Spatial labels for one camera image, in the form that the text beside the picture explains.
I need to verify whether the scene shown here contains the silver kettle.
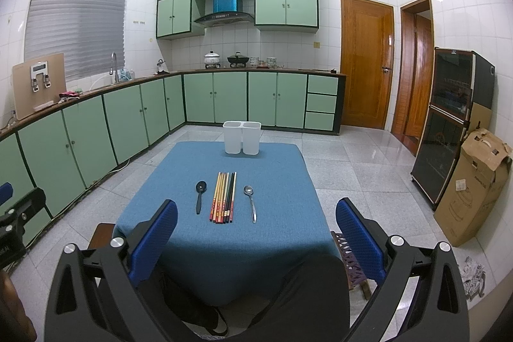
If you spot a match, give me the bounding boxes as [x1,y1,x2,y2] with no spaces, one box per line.
[156,59,168,75]

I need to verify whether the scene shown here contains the red-handled bamboo chopstick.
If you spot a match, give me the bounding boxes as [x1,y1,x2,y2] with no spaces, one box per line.
[219,173,231,223]
[214,173,225,223]
[216,173,229,223]
[229,172,237,223]
[210,172,222,221]

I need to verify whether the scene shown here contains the black wok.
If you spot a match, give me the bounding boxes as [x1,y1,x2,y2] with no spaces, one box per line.
[227,51,249,69]

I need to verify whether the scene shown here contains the brown cardboard box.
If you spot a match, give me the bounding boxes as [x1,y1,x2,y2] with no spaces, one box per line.
[434,129,512,246]

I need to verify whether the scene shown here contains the black trousers leg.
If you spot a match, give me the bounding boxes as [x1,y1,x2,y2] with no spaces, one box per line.
[138,254,350,341]

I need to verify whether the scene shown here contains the blue tablecloth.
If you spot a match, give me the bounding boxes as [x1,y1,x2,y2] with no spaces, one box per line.
[115,141,339,305]

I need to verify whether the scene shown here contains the wooden open door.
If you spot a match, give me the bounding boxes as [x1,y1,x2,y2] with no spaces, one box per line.
[391,0,434,154]

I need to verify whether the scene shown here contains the black glass cabinet appliance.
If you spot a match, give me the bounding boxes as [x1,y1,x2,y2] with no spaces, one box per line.
[410,47,496,209]

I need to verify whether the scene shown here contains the white cooking pot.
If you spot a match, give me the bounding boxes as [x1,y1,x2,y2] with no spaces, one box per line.
[204,50,221,70]

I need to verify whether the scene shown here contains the silver metal spoon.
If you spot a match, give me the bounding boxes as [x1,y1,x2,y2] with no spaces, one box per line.
[243,185,257,223]

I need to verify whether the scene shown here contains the blue box above hood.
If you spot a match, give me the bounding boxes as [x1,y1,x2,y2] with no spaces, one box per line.
[212,0,243,13]

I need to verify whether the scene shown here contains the white twin utensil holder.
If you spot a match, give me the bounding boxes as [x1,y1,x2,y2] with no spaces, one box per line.
[223,121,262,155]

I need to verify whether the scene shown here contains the black range hood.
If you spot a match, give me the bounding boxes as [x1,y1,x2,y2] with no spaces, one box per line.
[195,11,255,27]

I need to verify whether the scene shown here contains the patterned floor rag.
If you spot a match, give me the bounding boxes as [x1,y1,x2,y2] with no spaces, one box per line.
[460,256,486,301]

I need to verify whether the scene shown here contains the cardboard board with hardware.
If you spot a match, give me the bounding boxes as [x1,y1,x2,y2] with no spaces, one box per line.
[12,53,66,120]

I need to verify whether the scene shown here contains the green lower kitchen cabinets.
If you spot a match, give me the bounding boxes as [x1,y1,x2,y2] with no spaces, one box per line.
[1,70,346,242]

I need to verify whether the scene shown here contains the black plastic spoon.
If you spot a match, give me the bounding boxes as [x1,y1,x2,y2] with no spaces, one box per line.
[196,180,207,214]

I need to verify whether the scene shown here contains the chrome sink faucet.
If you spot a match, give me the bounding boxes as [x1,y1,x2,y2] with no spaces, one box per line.
[110,52,119,84]

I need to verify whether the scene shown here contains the red cloth on counter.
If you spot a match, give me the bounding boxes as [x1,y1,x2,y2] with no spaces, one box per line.
[59,91,81,103]

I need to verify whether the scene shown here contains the wooden closed door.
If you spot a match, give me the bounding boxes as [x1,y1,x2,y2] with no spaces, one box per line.
[340,0,394,129]

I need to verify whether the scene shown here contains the grey window blind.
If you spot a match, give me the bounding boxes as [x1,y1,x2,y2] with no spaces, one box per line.
[23,0,126,81]

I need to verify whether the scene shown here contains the wooden stool with patterned cushion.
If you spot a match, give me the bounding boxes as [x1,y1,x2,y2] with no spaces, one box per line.
[331,231,371,300]

